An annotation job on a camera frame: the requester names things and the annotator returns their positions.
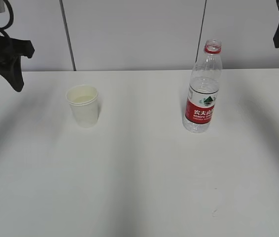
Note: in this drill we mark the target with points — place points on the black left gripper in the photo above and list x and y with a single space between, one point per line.
11 51

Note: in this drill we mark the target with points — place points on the white paper cup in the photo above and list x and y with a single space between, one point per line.
83 101

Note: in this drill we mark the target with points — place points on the clear water bottle red label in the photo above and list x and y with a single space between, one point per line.
203 88

